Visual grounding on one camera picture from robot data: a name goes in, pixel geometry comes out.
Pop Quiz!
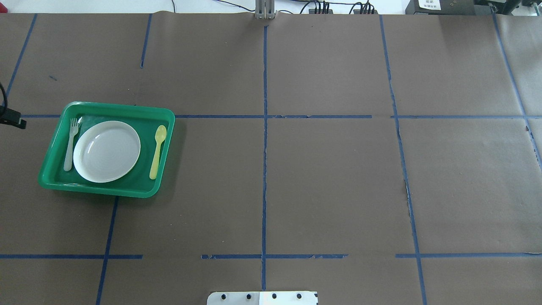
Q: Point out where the pale green plastic fork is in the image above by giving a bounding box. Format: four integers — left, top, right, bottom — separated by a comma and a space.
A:
63, 117, 79, 172

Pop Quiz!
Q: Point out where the yellow plastic spoon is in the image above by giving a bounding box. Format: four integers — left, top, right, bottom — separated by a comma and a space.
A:
149, 125, 168, 180

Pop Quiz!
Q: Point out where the green plastic tray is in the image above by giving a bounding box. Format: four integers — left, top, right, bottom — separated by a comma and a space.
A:
38, 102, 175, 198

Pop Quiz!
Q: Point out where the black power strip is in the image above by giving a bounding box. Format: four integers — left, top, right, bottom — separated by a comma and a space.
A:
308, 1, 333, 15

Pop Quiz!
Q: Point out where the white round plate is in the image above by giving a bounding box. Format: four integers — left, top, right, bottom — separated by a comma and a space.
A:
73, 120, 141, 183

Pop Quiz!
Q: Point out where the aluminium frame post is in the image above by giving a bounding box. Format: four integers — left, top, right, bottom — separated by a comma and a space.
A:
254, 0, 277, 20

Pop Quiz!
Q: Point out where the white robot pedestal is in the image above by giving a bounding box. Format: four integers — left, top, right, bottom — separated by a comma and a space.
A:
207, 290, 319, 305

